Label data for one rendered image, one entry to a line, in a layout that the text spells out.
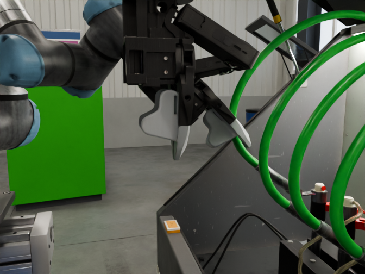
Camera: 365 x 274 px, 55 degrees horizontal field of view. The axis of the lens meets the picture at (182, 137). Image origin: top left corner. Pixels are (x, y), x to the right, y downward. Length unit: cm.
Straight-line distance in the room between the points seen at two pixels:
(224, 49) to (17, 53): 29
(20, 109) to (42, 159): 298
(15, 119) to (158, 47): 51
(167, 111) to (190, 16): 11
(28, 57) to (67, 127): 325
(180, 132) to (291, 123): 62
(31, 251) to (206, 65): 51
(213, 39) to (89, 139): 345
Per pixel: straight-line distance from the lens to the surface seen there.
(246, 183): 99
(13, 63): 55
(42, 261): 81
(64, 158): 384
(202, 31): 43
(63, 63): 59
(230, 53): 44
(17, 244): 80
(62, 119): 378
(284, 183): 66
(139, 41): 41
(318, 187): 70
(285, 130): 101
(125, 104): 704
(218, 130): 58
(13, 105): 85
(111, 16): 62
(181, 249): 77
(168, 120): 43
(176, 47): 42
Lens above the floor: 130
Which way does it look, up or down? 9 degrees down
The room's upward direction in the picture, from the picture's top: straight up
